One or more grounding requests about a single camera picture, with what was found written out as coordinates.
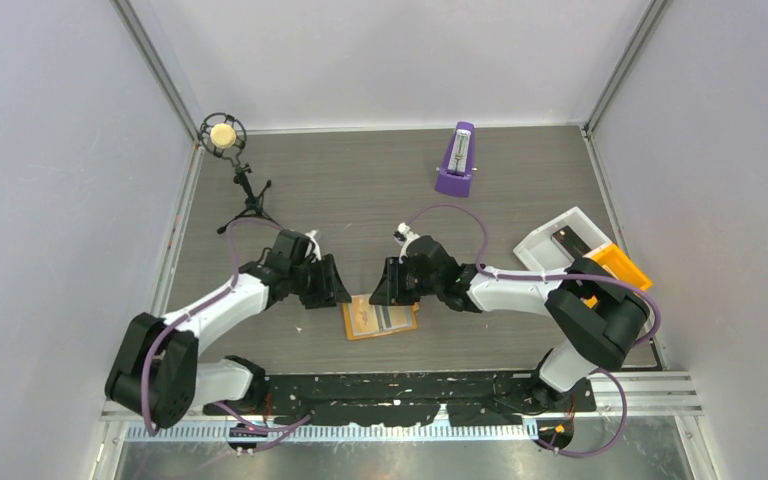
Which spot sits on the white plastic bin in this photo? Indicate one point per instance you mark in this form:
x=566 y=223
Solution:
x=537 y=251

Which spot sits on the microphone on black tripod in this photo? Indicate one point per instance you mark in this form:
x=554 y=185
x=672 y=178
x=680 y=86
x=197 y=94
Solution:
x=225 y=137

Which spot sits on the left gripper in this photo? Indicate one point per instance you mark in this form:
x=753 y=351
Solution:
x=330 y=290

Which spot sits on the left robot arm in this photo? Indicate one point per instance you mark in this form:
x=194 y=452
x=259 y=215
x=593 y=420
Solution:
x=157 y=372

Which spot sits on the aluminium frame rail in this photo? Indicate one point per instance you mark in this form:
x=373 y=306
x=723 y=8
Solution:
x=650 y=393

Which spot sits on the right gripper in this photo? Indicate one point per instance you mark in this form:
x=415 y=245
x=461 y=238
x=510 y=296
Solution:
x=390 y=286

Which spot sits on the orange leather card holder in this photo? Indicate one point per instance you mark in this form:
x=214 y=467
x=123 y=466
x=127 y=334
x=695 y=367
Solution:
x=346 y=317

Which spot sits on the purple metronome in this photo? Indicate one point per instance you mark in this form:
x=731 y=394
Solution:
x=455 y=173

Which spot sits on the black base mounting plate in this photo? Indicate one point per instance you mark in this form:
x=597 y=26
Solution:
x=470 y=398

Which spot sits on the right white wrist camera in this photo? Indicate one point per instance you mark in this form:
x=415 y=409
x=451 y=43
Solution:
x=404 y=237

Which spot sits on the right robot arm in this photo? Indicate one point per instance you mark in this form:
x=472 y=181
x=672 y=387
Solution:
x=600 y=316

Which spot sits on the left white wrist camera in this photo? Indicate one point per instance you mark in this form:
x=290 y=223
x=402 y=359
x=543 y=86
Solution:
x=313 y=250

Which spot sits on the gold VIP card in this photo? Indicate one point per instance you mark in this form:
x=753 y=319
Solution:
x=364 y=319

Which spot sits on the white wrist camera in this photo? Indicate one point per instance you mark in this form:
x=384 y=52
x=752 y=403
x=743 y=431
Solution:
x=404 y=237
x=313 y=250

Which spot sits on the orange plastic bin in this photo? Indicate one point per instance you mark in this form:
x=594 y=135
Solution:
x=617 y=263

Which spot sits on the black device in white bin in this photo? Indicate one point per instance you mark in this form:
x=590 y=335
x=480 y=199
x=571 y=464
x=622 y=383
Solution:
x=570 y=243

